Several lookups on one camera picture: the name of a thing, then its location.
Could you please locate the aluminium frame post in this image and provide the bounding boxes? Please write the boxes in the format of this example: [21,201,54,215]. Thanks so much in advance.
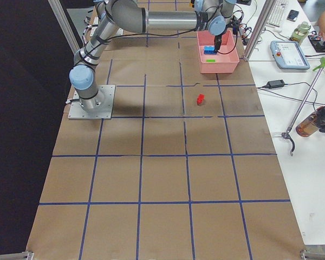
[243,0,276,61]

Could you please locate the teach pendant tablet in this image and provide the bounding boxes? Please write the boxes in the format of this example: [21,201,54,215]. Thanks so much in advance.
[270,41,310,70]

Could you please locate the black power adapter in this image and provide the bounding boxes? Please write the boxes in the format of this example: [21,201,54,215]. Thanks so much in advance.
[265,80,285,89]

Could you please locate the blue toy block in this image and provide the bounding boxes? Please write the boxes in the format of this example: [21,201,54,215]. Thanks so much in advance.
[203,46,217,55]

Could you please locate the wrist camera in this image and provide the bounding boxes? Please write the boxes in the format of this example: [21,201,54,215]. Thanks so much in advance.
[231,16,241,36]

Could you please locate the green glass bottle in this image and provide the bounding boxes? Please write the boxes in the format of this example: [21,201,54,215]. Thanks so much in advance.
[289,22,311,45]

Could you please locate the black smartphone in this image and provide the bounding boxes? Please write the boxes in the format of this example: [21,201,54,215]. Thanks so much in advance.
[287,10,300,22]

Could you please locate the red toy block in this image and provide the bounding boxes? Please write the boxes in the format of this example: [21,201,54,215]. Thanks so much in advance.
[196,94,205,106]

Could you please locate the reacher grabber tool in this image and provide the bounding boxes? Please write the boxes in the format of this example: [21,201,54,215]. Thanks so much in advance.
[281,57,325,156]

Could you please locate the amber water bottle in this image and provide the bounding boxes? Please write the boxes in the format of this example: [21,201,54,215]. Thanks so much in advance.
[295,106,325,137]

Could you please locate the pink plastic box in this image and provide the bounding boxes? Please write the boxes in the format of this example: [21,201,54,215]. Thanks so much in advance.
[196,29,240,74]

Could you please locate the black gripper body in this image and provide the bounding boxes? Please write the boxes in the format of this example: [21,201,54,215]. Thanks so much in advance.
[214,27,227,45]

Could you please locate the white keyboard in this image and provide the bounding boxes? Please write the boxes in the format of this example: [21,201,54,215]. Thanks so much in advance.
[266,0,288,28]

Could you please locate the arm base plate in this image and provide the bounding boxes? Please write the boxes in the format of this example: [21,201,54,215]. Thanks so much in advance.
[68,84,116,120]

